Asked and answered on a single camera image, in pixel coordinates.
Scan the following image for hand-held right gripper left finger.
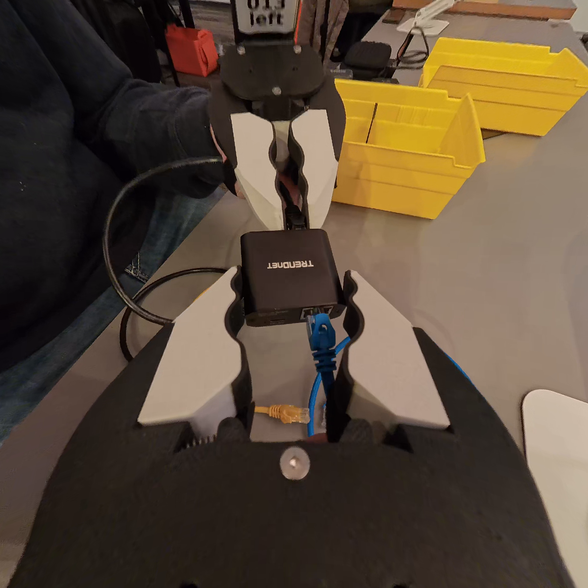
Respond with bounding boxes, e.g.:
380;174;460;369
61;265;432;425
137;265;255;435

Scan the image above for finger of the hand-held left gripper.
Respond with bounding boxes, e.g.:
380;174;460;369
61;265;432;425
288;109;341;229
230;111;288;231

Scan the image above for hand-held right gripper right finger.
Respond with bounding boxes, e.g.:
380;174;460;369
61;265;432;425
326;270;452;433

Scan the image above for black network switch box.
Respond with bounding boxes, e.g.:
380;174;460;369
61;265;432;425
240;228;346;328

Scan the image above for black ethernet cable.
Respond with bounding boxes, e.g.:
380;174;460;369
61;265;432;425
102;156;307;362

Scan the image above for person's left forearm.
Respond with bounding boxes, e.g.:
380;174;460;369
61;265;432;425
110;78;227;199

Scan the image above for person's left hand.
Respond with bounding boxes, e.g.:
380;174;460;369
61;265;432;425
209;124;227;163

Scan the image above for red bag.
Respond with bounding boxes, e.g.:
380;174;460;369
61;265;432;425
165;23;219;77

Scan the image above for yellow plastic bin with divider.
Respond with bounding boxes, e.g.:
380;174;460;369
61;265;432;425
332;78;487;220

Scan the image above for black pouch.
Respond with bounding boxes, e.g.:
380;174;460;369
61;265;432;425
345;40;393;70

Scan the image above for person's blue jeans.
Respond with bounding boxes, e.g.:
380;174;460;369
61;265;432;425
0;187;227;444

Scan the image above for white metal stand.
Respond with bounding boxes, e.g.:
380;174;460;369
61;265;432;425
396;0;455;36

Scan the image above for person in dark sweater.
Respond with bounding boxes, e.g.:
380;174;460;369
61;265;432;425
0;0;212;373

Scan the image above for light wooden table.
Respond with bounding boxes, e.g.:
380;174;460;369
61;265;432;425
393;0;578;21

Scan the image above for blue ethernet cable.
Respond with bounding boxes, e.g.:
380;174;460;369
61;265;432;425
304;307;476;438

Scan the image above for yellow ethernet cable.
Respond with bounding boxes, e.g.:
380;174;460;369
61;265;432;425
254;402;311;425

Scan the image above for thin black cable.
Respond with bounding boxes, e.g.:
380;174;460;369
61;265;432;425
393;28;431;70

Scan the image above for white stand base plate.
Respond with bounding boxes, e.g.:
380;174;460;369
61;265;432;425
521;390;588;588

